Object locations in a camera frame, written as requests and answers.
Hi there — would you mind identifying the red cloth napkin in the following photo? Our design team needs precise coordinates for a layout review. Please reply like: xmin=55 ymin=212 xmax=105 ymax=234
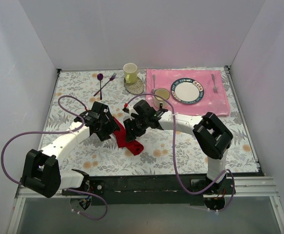
xmin=113 ymin=117 xmax=144 ymax=156

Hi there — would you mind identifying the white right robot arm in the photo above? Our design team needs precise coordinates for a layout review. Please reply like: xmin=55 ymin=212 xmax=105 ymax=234
xmin=123 ymin=100 xmax=233 ymax=195

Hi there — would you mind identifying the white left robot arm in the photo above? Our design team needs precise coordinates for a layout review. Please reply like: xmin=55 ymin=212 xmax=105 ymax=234
xmin=20 ymin=101 xmax=120 ymax=198

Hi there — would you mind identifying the silver spoon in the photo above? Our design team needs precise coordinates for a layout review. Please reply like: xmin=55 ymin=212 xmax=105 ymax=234
xmin=151 ymin=75 xmax=156 ymax=94

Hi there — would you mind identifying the speckled round coaster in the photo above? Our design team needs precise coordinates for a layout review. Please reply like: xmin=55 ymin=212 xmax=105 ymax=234
xmin=124 ymin=77 xmax=144 ymax=95

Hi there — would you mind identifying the cream enamel mug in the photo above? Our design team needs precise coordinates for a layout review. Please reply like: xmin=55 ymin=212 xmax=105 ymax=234
xmin=153 ymin=88 xmax=170 ymax=109

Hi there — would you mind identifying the floral tablecloth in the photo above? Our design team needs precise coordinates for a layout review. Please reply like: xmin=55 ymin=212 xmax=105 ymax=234
xmin=41 ymin=72 xmax=258 ymax=179

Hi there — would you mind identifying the purple spoon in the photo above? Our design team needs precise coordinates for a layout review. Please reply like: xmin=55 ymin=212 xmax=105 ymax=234
xmin=97 ymin=73 xmax=103 ymax=100

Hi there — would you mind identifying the purple fork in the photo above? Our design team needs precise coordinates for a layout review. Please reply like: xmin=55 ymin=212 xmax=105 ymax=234
xmin=94 ymin=73 xmax=117 ymax=96

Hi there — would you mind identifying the yellow ceramic mug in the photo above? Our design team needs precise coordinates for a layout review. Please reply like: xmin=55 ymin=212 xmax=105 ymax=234
xmin=123 ymin=63 xmax=138 ymax=84

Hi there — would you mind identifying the white plate blue rim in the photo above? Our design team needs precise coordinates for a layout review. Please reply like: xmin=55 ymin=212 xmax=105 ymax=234
xmin=170 ymin=78 xmax=204 ymax=105

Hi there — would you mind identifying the pink placemat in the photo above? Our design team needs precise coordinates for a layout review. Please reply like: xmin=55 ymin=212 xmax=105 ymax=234
xmin=146 ymin=69 xmax=230 ymax=116

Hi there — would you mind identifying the silver fork on placemat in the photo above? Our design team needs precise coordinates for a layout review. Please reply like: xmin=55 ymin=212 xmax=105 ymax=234
xmin=211 ymin=74 xmax=218 ymax=93

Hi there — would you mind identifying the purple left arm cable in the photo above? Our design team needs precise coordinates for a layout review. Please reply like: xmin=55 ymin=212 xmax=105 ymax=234
xmin=0 ymin=96 xmax=108 ymax=220

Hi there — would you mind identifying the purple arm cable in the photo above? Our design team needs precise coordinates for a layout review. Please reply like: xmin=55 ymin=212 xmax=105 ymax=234
xmin=0 ymin=96 xmax=108 ymax=220
xmin=126 ymin=93 xmax=236 ymax=212

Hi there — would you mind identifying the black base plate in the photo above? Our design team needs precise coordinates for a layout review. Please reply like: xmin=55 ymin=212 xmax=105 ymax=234
xmin=61 ymin=173 xmax=233 ymax=205

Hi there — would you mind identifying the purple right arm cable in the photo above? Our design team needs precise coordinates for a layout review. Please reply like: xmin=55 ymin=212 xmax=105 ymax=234
xmin=126 ymin=93 xmax=236 ymax=212

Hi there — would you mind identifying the aluminium frame rail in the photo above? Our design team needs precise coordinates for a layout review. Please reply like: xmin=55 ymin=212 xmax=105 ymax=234
xmin=7 ymin=174 xmax=284 ymax=234

